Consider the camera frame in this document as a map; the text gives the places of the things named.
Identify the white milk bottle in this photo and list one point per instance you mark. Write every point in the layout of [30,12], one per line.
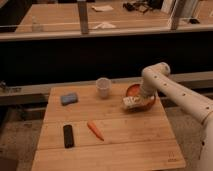
[131,102]

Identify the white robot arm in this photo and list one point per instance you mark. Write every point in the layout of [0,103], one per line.
[155,78]

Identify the blue sponge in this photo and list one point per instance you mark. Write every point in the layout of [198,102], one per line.
[69,98]

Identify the grey metal post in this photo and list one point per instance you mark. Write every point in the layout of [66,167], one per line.
[176,13]
[83,17]

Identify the orange carrot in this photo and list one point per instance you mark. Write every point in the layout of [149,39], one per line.
[91,125]

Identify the translucent plastic cup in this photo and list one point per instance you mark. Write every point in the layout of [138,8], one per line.
[103,86]

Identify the orange ceramic bowl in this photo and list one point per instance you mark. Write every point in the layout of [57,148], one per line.
[134,90]

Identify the white crumpled cloth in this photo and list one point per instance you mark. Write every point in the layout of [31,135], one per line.
[104,25]

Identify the black remote control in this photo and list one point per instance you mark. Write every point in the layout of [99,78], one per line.
[68,136]

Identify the grey right metal post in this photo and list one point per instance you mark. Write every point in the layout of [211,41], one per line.
[176,13]

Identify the white paper sheet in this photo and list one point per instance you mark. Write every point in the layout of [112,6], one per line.
[104,8]

